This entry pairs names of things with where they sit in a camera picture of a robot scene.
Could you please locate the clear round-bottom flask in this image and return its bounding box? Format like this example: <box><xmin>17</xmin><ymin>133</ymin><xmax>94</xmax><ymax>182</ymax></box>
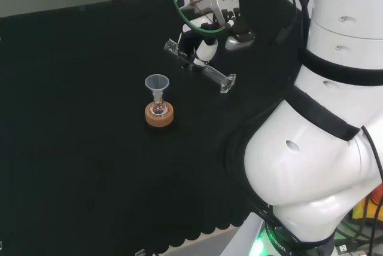
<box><xmin>150</xmin><ymin>93</ymin><xmax>167</xmax><ymax>117</ymax></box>

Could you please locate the black bench cloth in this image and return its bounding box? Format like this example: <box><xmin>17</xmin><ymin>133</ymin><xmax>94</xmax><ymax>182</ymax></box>
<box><xmin>0</xmin><ymin>0</ymin><xmax>315</xmax><ymax>254</ymax></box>

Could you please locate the black cable bundle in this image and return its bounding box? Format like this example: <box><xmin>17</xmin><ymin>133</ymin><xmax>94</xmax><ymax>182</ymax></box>
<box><xmin>265</xmin><ymin>0</ymin><xmax>318</xmax><ymax>46</ymax></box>

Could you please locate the clear plastic funnel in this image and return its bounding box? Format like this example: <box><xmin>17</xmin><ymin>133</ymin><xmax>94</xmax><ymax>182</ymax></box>
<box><xmin>144</xmin><ymin>74</ymin><xmax>171</xmax><ymax>105</ymax></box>

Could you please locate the yellow stop button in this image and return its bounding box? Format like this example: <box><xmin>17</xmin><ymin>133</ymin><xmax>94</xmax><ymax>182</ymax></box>
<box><xmin>351</xmin><ymin>182</ymin><xmax>383</xmax><ymax>223</ymax></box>

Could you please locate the cork ring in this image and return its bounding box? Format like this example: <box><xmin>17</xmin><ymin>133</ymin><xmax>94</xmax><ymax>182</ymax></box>
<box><xmin>145</xmin><ymin>102</ymin><xmax>175</xmax><ymax>127</ymax></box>

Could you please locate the green cable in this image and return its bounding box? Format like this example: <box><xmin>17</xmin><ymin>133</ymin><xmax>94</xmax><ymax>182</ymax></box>
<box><xmin>166</xmin><ymin>0</ymin><xmax>226</xmax><ymax>34</ymax></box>

